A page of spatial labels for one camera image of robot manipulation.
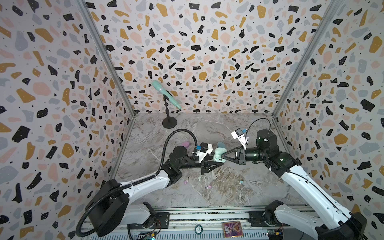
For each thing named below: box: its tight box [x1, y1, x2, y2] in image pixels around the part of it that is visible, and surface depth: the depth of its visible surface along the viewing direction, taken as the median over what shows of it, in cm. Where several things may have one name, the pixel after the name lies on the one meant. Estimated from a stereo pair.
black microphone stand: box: [162, 94, 178, 129], surface depth 116 cm
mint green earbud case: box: [213, 147, 228, 163], surface depth 66 cm
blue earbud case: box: [217, 141, 226, 148], surface depth 105 cm
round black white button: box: [194, 224, 204, 235], surface depth 73 cm
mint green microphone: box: [152, 80, 182, 109], surface depth 95 cm
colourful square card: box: [222, 220, 243, 238], surface depth 72 cm
